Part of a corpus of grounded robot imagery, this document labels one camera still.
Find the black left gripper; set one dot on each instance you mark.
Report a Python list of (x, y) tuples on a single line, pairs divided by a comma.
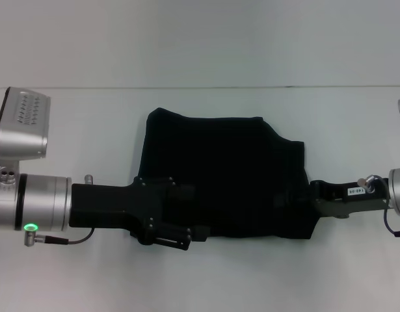
[(115, 204)]

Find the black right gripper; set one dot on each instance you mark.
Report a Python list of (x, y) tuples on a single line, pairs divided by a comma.
[(346, 198)]

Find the black shirt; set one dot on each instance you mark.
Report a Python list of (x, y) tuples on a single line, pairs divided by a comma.
[(225, 169)]

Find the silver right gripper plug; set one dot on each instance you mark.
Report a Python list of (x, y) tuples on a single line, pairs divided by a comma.
[(365, 183)]

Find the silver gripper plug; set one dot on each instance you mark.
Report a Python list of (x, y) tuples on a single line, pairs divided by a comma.
[(365, 183), (88, 179)]

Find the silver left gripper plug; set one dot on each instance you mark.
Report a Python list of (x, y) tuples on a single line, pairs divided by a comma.
[(88, 179)]

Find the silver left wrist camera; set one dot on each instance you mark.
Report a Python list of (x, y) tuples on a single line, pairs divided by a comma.
[(22, 123)]

